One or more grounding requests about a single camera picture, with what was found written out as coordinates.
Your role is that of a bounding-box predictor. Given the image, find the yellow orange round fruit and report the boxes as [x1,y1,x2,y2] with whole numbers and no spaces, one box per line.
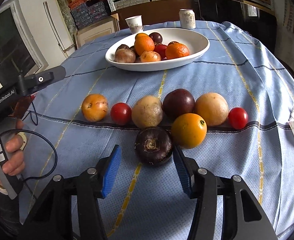
[171,113,207,149]

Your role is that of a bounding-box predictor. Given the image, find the brown kiwi fruit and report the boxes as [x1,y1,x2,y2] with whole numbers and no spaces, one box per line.
[114,49,136,63]

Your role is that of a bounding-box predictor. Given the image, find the large orange tangerine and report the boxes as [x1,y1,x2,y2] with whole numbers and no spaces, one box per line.
[134,35,155,56]

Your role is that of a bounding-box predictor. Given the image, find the wooden framed panel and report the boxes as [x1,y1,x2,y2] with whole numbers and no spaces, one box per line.
[74,14,120,49]

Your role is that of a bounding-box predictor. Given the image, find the orange spotted fruit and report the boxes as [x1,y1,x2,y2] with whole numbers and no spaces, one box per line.
[140,51,162,63]

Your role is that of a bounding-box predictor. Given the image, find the small red tomato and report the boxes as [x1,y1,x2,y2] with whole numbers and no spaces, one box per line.
[228,107,248,130]

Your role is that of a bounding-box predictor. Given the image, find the blue checked tablecloth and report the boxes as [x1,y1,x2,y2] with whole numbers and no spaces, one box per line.
[18,19,294,240]

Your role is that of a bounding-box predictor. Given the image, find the dark purple plum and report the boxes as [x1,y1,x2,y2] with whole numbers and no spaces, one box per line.
[163,88,195,120]

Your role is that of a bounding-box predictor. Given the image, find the tan round pear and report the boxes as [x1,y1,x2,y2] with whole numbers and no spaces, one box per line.
[131,95,164,129]

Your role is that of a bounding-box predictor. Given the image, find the yellow brown round fruit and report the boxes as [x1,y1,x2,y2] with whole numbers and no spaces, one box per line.
[194,93,229,126]

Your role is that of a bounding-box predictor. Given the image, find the white paper cup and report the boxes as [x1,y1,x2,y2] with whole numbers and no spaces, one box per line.
[125,15,143,34]

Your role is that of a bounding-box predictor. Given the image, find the dark red plum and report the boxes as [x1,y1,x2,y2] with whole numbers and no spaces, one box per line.
[149,32,163,44]

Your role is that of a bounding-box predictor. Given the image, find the white oval plate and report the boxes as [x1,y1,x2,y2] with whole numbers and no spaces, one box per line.
[105,28,210,72]

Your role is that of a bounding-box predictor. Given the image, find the dark chestnut in plate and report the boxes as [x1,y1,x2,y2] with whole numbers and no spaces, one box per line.
[117,44,130,50]

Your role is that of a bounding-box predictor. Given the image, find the person's left hand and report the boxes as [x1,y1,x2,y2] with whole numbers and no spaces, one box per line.
[0,118,26,189]

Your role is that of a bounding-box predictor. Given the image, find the black cable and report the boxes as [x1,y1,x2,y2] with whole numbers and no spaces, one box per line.
[0,102,59,183]

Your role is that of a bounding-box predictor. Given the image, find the orange persimmon fruit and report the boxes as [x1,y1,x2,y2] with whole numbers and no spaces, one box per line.
[81,94,108,122]

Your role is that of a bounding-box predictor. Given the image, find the small yellow orange fruit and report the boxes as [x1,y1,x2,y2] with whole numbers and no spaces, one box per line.
[135,33,148,39]

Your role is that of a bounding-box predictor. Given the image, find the red cherry tomato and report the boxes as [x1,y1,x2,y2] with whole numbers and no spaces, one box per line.
[110,102,132,126]

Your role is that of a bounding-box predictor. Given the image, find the white drink can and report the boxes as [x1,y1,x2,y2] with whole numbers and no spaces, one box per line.
[179,9,196,29]

